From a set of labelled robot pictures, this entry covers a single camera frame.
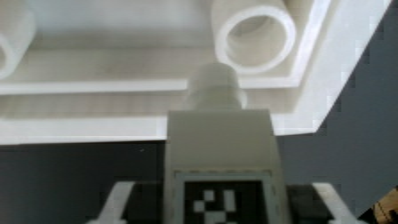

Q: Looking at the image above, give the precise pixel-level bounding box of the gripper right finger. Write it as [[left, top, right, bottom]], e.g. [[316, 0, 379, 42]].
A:
[[312, 183, 367, 224]]

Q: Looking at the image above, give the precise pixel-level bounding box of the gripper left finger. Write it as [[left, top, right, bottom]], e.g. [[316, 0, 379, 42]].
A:
[[86, 182, 134, 224]]

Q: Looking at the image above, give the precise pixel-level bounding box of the white square table top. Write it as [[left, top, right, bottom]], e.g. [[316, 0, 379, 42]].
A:
[[0, 0, 392, 145]]

